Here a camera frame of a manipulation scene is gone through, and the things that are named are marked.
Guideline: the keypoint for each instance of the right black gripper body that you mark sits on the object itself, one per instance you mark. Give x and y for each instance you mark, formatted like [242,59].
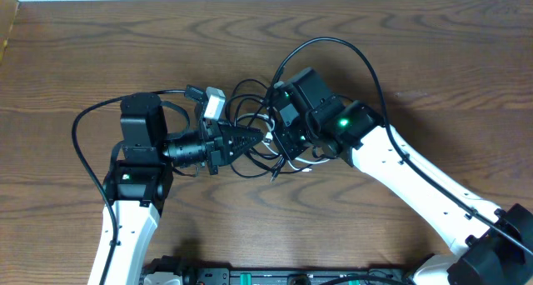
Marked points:
[295,139]

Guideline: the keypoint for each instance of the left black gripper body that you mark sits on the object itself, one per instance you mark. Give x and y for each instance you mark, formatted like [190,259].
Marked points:
[213,145]

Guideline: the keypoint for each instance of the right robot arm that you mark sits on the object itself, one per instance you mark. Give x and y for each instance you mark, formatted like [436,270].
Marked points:
[489,245]

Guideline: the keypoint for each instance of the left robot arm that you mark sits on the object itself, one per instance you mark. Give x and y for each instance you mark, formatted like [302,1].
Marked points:
[141,170]

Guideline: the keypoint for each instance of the cardboard box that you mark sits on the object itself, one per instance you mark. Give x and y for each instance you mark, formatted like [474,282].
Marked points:
[8,13]

